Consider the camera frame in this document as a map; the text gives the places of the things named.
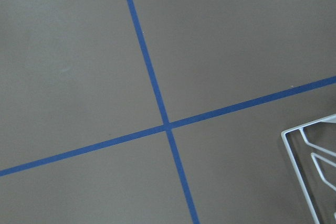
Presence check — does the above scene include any brown paper table cover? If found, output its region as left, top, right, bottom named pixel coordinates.
left=1, top=0, right=335, bottom=223

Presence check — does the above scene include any white wire cup rack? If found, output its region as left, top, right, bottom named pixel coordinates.
left=281, top=114, right=335, bottom=223

